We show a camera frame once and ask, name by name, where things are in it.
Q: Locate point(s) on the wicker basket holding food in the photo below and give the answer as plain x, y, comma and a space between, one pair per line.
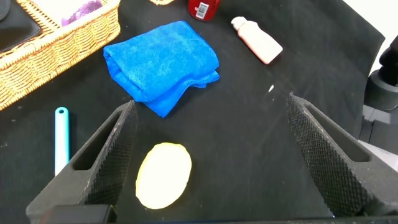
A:
161, 2

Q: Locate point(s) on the black glasses case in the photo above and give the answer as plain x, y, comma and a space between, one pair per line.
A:
15, 28

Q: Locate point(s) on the blue folded towel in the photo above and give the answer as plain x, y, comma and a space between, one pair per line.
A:
158, 62

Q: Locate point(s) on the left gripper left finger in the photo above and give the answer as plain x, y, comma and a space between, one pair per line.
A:
102, 174

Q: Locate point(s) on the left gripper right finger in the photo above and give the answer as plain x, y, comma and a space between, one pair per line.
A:
335, 161

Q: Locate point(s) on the purple bin bag roll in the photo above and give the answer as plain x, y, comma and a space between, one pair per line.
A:
82, 11

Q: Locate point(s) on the black table cloth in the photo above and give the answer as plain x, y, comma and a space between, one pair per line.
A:
248, 140

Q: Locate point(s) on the yellow lemon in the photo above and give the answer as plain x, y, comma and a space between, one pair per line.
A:
163, 175

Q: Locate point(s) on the red soda can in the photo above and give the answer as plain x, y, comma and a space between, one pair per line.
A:
203, 9

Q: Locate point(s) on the wicker basket holding household items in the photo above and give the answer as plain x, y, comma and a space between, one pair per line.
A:
46, 62

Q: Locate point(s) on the pink lotion bottle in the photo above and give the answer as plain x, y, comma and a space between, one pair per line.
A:
261, 42

